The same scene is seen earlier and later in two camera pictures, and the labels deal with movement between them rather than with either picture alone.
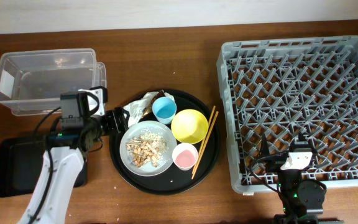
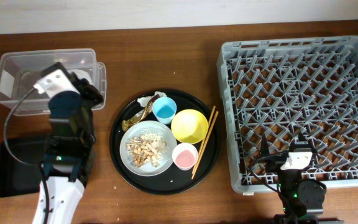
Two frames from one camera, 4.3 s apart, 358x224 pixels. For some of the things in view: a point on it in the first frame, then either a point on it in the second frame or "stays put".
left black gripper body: (105, 122) -> (92, 96)
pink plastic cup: (184, 156) stays put
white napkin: (133, 110) -> (81, 74)
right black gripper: (277, 162) stays put
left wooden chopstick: (206, 134) stays put
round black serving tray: (173, 150) stays put
